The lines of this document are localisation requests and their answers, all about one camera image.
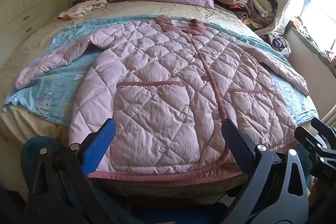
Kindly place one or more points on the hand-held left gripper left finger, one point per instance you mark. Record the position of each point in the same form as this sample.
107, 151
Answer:
98, 145

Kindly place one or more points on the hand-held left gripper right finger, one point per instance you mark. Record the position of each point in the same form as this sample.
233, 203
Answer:
240, 146

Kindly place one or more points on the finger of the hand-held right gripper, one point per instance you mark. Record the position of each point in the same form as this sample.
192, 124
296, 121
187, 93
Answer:
309, 141
325, 130

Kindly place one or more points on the pink quilted jacket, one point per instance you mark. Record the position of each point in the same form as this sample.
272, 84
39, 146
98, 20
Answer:
157, 69

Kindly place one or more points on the pile of mixed clothes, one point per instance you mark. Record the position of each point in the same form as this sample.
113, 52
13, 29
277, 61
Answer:
249, 3

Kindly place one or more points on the light blue cartoon print blanket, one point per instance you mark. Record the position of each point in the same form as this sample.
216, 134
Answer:
60, 82

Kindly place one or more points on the patterned window ledge cover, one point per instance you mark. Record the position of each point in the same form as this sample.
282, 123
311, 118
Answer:
309, 39

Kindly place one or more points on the bed with beige sheet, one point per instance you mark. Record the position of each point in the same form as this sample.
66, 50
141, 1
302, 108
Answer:
39, 35

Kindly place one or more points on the peach floral cloth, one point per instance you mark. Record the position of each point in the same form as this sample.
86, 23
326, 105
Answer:
78, 8

